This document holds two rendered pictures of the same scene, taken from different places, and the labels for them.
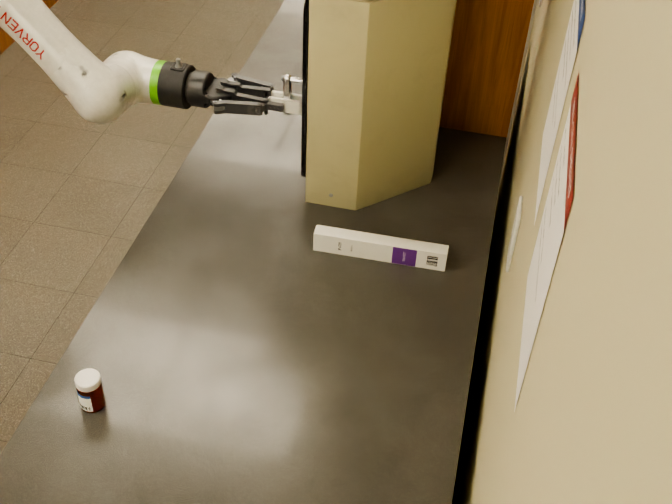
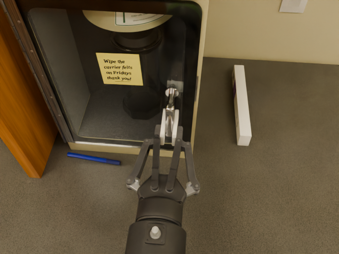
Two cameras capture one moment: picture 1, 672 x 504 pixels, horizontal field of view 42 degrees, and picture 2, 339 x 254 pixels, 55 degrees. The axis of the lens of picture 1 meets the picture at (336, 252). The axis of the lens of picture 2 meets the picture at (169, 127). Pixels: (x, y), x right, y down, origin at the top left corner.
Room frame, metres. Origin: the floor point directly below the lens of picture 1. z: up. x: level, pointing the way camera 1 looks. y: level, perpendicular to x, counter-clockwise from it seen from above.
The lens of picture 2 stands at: (1.58, 0.50, 1.66)
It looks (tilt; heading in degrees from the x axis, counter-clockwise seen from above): 53 degrees down; 264
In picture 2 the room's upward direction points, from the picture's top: straight up
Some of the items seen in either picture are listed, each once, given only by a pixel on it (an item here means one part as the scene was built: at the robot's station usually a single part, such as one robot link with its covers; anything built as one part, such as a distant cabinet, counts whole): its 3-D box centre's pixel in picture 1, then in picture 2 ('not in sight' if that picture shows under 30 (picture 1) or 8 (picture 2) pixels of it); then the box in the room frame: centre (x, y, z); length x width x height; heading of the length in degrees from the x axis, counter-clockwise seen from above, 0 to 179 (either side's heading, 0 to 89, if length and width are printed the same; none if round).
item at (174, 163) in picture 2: (242, 100); (174, 167); (1.54, 0.21, 1.15); 0.11 x 0.01 x 0.04; 73
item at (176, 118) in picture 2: (285, 105); (175, 127); (1.53, 0.12, 1.15); 0.07 x 0.01 x 0.03; 78
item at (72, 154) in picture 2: not in sight; (93, 158); (1.73, 0.05, 0.95); 0.14 x 0.01 x 0.01; 163
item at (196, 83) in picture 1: (213, 91); (161, 200); (1.57, 0.27, 1.15); 0.09 x 0.08 x 0.07; 79
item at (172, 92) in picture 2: (295, 95); (170, 113); (1.53, 0.10, 1.17); 0.05 x 0.03 x 0.10; 79
